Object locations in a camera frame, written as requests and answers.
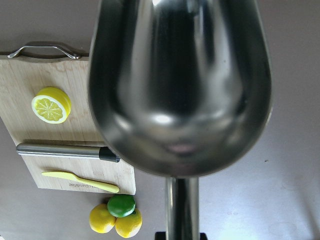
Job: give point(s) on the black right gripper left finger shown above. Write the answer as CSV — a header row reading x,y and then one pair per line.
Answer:
x,y
160,236

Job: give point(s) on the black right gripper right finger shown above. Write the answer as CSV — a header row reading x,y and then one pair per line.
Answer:
x,y
203,236

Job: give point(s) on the steel ice scoop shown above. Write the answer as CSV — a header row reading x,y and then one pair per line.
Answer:
x,y
180,89

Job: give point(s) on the yellow lemon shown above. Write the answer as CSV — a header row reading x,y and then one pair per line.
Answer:
x,y
129,226
100,219

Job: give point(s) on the green lime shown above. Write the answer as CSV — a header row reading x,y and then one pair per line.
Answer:
x,y
121,205

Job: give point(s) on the yellow plastic knife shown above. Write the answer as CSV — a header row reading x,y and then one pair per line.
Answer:
x,y
72,177

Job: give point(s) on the steel muddler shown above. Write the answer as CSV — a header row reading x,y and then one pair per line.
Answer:
x,y
67,151

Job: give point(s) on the half lemon slice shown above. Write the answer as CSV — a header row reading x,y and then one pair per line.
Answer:
x,y
51,105

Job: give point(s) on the wooden cutting board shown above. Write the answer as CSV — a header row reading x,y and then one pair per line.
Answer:
x,y
20,80

